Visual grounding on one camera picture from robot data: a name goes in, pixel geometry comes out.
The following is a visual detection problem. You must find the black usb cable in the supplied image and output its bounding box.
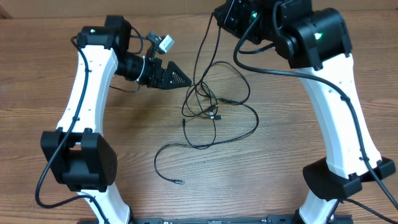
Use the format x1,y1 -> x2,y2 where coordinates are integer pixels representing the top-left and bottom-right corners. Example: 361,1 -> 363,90
182,82 -> 223,149

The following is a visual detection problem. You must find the long black cable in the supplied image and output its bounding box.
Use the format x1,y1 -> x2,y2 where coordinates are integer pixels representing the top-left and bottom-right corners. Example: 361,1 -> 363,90
154,60 -> 260,185

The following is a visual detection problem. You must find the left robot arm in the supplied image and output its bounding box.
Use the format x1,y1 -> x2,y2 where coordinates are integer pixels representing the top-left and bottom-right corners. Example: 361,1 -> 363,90
40,16 -> 192,223

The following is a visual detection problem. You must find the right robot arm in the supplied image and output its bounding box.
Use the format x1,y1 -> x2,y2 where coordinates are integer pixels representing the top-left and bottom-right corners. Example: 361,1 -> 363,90
213,1 -> 396,223

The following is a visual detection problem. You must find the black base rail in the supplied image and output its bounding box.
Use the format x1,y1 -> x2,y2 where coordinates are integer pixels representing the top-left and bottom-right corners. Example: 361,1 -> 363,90
76,213 -> 354,224

